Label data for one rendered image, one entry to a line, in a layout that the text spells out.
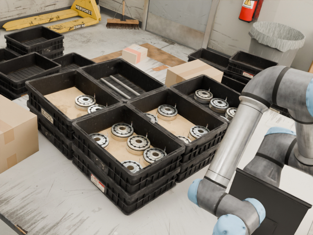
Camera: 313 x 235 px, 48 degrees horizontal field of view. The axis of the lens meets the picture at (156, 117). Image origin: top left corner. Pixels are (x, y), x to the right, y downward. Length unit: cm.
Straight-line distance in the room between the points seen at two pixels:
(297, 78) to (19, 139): 113
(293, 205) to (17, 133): 111
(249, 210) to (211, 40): 388
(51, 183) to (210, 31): 351
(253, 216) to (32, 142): 104
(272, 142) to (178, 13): 365
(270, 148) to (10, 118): 107
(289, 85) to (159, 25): 415
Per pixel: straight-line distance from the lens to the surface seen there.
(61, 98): 185
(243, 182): 136
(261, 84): 106
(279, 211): 138
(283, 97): 105
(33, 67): 290
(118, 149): 154
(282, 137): 143
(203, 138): 153
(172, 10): 494
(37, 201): 151
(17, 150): 163
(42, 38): 341
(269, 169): 140
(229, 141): 105
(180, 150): 142
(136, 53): 256
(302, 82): 104
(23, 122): 157
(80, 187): 155
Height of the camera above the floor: 181
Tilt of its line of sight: 34 degrees down
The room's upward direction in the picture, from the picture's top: 10 degrees clockwise
